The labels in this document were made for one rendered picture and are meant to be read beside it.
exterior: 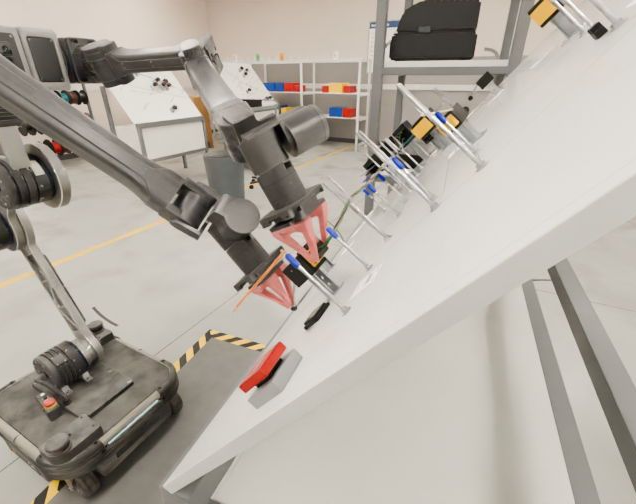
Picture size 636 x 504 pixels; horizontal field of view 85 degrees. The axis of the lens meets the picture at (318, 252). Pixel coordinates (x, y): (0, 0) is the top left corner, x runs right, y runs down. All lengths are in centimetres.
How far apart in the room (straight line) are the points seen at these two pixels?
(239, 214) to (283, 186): 9
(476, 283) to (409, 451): 55
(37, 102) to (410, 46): 122
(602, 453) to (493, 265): 186
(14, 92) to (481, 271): 59
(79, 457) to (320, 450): 105
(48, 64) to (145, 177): 78
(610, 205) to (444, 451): 61
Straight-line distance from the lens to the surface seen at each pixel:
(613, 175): 23
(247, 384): 43
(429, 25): 152
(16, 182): 129
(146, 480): 176
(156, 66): 109
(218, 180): 415
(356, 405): 79
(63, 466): 163
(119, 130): 572
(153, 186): 61
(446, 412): 82
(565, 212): 22
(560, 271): 101
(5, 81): 64
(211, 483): 69
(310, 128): 53
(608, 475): 200
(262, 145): 50
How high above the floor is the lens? 141
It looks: 27 degrees down
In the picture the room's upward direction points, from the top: straight up
